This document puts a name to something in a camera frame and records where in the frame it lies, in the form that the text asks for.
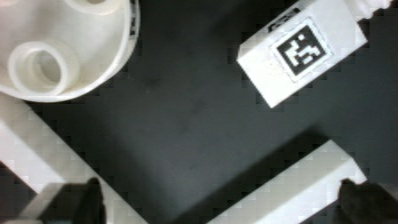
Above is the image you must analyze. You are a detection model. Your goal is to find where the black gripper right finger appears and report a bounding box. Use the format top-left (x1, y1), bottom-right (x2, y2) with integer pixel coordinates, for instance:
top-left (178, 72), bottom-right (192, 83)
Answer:
top-left (336, 179), bottom-right (398, 224)

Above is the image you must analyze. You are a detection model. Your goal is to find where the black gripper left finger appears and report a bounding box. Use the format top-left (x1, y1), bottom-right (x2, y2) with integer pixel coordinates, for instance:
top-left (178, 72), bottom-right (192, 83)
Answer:
top-left (16, 177), bottom-right (109, 224)

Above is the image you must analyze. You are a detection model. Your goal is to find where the white stool leg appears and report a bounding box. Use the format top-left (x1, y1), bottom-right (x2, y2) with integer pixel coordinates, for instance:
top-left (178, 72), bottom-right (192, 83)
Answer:
top-left (237, 0), bottom-right (370, 109)

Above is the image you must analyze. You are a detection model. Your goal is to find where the white right fence rail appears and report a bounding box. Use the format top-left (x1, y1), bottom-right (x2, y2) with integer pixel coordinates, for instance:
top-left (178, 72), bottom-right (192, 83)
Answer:
top-left (208, 140), bottom-right (368, 224)

